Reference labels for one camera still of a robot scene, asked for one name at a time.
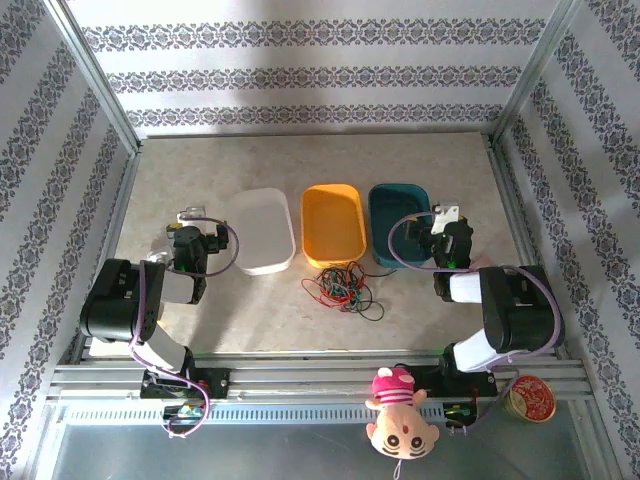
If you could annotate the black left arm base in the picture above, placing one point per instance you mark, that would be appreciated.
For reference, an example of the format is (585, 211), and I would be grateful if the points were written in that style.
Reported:
(215, 385)

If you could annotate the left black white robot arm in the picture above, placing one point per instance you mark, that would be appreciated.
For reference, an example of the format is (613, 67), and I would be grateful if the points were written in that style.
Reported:
(115, 300)

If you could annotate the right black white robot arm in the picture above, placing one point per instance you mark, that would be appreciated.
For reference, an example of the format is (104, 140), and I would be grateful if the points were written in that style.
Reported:
(515, 310)

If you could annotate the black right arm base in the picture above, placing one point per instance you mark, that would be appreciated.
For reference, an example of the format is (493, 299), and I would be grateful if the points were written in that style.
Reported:
(435, 382)

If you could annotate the teal plastic tray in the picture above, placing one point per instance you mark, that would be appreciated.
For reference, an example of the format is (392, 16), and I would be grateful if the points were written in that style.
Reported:
(395, 210)

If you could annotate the white plastic tray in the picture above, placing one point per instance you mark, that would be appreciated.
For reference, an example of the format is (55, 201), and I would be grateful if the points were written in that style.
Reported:
(262, 230)

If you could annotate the orange plastic tray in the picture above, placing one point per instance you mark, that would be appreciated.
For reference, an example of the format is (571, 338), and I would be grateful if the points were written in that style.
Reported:
(332, 225)

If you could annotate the red round tin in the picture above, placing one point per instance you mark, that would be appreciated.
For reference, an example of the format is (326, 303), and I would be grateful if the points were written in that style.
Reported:
(530, 400)

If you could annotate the pink plush doll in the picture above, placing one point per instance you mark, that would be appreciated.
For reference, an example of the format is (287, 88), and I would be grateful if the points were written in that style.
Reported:
(400, 425)

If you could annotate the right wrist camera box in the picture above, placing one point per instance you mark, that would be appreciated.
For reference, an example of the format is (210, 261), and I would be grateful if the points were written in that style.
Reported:
(446, 217)

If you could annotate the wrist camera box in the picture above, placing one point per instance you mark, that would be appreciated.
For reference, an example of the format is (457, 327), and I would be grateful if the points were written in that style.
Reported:
(192, 213)
(446, 217)

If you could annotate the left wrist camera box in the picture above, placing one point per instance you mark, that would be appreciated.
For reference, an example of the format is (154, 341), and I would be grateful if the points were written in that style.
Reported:
(192, 213)

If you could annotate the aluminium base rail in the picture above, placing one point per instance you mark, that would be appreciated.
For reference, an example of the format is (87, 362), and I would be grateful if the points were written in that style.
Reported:
(310, 377)

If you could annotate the aluminium frame post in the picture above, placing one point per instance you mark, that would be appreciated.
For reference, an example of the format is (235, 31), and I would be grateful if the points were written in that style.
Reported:
(535, 75)
(95, 80)

